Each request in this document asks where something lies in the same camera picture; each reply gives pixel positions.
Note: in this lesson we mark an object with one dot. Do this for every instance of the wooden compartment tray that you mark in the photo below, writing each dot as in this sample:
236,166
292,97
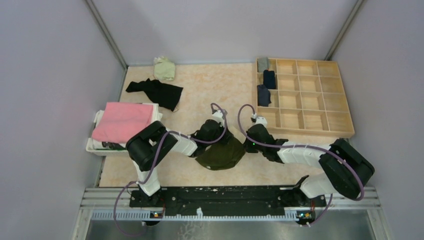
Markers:
310,99

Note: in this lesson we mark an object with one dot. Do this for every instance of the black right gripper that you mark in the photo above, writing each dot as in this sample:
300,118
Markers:
248,148

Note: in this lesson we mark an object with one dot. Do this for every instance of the dark green underwear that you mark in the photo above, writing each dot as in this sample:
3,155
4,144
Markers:
222,156

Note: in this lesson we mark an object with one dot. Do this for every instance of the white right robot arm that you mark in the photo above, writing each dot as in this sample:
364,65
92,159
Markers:
345,170

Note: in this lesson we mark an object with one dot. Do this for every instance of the grey underwear white waistband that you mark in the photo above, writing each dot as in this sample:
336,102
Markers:
263,63

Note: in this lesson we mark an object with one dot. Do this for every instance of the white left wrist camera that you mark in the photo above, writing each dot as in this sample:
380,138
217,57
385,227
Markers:
219,116

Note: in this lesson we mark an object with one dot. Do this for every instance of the aluminium frame rail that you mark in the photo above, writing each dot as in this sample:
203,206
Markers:
105,214

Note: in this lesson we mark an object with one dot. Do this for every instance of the navy orange underwear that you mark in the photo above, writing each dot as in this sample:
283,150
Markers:
269,79

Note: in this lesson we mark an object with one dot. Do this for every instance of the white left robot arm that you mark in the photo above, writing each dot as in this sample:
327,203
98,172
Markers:
148,148

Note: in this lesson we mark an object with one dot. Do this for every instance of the white perforated plastic basket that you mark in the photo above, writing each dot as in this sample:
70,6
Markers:
119,130

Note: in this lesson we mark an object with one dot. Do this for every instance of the light green underwear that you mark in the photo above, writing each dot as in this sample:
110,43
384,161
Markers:
163,69

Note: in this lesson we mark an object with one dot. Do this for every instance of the navy underwear cream waistband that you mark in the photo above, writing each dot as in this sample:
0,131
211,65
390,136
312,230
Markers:
263,96

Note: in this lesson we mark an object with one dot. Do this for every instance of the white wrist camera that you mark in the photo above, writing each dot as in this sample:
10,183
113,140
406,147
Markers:
219,116
259,120

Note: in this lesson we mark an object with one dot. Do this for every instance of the pink folded cloth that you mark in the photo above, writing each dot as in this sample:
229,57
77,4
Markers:
122,111

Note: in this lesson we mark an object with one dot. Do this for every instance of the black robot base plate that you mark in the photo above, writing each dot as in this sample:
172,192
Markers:
226,201

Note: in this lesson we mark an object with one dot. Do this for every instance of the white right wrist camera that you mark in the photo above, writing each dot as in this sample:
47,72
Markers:
259,120

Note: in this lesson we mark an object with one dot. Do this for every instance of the black underwear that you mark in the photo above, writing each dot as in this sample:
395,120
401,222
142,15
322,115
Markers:
165,95

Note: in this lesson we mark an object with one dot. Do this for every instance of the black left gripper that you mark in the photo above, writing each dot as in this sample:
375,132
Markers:
226,138

